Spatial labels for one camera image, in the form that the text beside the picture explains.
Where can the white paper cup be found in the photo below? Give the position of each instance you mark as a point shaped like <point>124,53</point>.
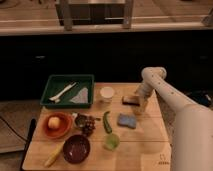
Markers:
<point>107,94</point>

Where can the green chili pepper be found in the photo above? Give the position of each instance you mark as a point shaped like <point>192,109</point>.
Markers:
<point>106,123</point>

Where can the purple grapes bunch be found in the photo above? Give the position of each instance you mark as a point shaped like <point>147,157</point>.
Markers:
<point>89,127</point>

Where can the black whiteboard eraser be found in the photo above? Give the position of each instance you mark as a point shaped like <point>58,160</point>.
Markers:
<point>126,100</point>

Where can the grey cloth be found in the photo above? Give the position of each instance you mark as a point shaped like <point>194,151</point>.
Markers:
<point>81,97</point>

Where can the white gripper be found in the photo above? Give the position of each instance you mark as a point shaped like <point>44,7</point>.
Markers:
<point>144,91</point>

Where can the yellow banana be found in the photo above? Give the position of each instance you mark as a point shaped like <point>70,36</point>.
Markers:
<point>51,159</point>

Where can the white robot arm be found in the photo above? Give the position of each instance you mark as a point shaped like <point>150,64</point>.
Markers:
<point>192,142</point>

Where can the yellow lemon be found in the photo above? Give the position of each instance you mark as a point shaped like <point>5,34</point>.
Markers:
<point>54,123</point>

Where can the dark red bowl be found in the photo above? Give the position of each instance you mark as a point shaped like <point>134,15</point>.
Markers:
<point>76,149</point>

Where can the orange plate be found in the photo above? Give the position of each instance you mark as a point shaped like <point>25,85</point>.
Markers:
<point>65,125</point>

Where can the green plastic tray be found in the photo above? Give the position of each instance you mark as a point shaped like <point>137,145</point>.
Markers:
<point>56,83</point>

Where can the green plastic cup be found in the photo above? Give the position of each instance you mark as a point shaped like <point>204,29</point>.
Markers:
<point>111,141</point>

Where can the blue sponge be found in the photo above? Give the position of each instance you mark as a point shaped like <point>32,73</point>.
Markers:
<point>127,121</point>

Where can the metal frame stand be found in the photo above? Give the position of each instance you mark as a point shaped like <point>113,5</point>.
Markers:
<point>94,12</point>

